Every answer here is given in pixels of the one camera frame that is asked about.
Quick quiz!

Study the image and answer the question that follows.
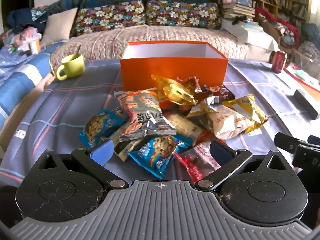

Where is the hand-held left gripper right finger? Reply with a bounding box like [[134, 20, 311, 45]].
[[195, 139, 289, 190]]

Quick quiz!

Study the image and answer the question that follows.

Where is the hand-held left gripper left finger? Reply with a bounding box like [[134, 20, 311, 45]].
[[34, 139, 129, 189]]

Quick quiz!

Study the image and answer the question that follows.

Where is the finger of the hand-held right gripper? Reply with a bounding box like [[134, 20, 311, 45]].
[[274, 132, 310, 155]]

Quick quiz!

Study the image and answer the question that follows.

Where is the black cream snack packet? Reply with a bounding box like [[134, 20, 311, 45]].
[[114, 139, 143, 161]]

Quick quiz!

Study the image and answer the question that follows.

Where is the red dark snack packet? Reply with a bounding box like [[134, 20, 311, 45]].
[[175, 141, 222, 183]]

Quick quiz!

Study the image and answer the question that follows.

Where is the blue cookie packet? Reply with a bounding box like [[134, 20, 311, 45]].
[[127, 135, 192, 179], [79, 109, 127, 149]]

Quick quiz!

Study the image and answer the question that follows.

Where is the orange red-tipped snack packet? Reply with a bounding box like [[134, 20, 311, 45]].
[[165, 114, 203, 140]]

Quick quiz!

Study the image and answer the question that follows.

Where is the yellow foil packet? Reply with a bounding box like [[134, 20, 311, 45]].
[[186, 97, 218, 118]]

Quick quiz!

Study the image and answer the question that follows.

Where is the yellow silver snack packet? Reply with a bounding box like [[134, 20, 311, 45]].
[[222, 94, 268, 133]]

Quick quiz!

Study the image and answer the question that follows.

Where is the orange grey crisp packet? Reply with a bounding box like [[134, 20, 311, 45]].
[[114, 89, 177, 140]]

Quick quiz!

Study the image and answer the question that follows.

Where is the brown chocolate snack packet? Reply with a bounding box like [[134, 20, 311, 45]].
[[200, 85, 235, 103]]

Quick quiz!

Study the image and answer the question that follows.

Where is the small brown cookie packet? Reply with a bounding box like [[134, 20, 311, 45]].
[[181, 76, 202, 94]]

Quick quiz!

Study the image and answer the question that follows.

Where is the golden transparent snack packet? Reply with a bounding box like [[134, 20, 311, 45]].
[[151, 74, 197, 105]]

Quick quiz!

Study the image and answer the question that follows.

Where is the orange cardboard box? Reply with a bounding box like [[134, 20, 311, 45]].
[[120, 41, 229, 92]]

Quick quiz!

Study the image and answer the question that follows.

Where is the black rectangular case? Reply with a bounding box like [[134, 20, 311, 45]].
[[293, 89, 320, 120]]

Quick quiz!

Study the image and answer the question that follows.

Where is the plaid blue blanket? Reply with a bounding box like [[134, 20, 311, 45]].
[[0, 59, 320, 188]]

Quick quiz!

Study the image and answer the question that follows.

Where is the red soda can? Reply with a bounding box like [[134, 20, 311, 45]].
[[272, 51, 288, 73]]

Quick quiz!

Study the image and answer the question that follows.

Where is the green mug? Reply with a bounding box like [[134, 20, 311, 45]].
[[56, 54, 86, 81]]

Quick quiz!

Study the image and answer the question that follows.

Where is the white box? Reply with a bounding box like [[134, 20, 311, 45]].
[[221, 19, 279, 52]]

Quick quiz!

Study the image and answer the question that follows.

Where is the red cloth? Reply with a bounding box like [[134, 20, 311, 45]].
[[255, 7, 300, 40]]

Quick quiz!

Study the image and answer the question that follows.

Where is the pink quilted sofa cover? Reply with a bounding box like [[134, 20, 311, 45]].
[[51, 25, 249, 63]]

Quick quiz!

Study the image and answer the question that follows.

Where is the beige pillow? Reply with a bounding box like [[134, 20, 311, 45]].
[[40, 7, 78, 47]]

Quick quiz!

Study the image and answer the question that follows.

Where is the floral cushion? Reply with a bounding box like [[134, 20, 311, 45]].
[[146, 1, 222, 29], [75, 1, 147, 37]]

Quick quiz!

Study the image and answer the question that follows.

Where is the pink crumpled cloth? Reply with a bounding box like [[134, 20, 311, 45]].
[[14, 27, 42, 48]]

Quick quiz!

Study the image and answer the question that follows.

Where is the stack of books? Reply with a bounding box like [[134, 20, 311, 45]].
[[221, 2, 255, 19]]

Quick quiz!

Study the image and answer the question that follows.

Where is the dark blue clothing pile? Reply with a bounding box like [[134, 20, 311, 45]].
[[7, 7, 48, 34]]

